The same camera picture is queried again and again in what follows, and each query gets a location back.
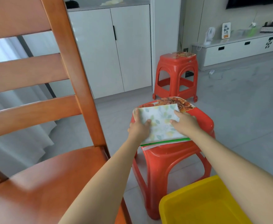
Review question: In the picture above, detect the person's left hand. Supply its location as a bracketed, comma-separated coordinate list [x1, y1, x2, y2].
[128, 109, 152, 144]

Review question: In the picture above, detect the person's right hand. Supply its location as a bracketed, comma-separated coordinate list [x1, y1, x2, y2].
[170, 110, 199, 138]

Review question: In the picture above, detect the leaf print cloth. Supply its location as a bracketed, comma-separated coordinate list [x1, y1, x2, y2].
[133, 103, 191, 146]

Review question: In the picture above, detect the person's left forearm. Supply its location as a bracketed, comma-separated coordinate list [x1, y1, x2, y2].
[58, 137, 142, 224]

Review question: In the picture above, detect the person's right forearm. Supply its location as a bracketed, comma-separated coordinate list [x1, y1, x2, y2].
[188, 131, 273, 224]

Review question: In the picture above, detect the red plastic stool floral top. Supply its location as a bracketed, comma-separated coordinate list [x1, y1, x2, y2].
[152, 52, 199, 103]
[130, 96, 216, 220]

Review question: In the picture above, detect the yellow plastic basin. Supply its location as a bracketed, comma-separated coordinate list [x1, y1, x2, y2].
[159, 175, 253, 224]

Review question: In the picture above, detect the white two door cabinet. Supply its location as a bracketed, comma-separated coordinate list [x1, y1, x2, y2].
[22, 4, 152, 100]

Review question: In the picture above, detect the small white desk fan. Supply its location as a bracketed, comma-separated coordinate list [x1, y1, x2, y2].
[203, 27, 216, 45]

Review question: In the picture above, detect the white low media console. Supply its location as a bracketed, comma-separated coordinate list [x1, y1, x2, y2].
[192, 31, 273, 67]

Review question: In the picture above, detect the white calligraphy sign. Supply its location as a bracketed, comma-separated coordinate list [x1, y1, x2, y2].
[221, 22, 232, 40]

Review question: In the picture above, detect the orange wooden chair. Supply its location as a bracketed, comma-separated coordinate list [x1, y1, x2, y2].
[0, 0, 132, 224]

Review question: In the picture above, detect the green spray bottle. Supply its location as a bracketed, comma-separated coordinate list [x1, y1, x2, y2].
[249, 22, 259, 37]

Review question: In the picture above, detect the pale yellow crumpled cloth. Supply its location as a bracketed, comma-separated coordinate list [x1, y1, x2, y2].
[100, 0, 124, 7]

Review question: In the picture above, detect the white sheer curtain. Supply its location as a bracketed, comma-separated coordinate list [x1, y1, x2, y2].
[0, 36, 58, 172]

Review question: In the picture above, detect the black item on cabinet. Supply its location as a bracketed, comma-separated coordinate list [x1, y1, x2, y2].
[65, 0, 80, 9]

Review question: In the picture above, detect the black television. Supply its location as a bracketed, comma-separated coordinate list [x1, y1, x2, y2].
[225, 0, 273, 10]

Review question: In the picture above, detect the white floor power cable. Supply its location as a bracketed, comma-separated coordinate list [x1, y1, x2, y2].
[205, 66, 249, 80]

